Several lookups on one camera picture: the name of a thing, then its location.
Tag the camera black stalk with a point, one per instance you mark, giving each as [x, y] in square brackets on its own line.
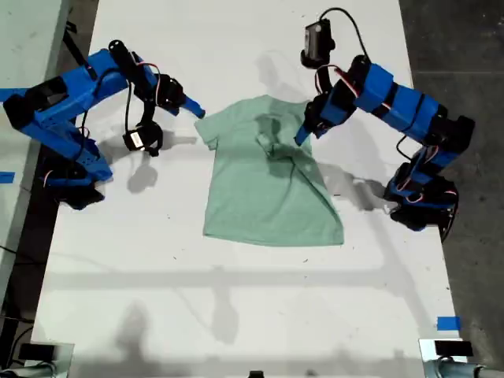
[149, 110]
[323, 78]

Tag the long blue tape strip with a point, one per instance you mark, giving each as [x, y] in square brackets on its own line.
[8, 94]

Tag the pale green T-shirt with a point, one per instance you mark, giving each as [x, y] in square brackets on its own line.
[267, 204]

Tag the pale green side table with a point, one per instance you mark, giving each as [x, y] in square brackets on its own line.
[23, 47]

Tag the small black round object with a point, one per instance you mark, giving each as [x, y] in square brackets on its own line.
[256, 374]

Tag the small black box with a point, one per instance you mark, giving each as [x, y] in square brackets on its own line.
[37, 351]
[453, 348]

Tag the black metal bracket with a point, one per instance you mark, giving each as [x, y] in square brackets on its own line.
[75, 43]

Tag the blue tape patch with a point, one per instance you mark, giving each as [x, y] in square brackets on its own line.
[449, 323]

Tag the short blue tape strip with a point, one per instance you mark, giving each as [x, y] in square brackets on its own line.
[6, 177]

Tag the grey pipe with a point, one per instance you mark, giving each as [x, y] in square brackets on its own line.
[456, 371]

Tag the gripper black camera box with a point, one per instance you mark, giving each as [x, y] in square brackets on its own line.
[138, 139]
[317, 41]

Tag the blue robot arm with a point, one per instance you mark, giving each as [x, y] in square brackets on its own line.
[51, 114]
[409, 110]

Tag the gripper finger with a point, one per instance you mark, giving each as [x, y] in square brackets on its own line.
[308, 136]
[191, 108]
[193, 103]
[300, 136]

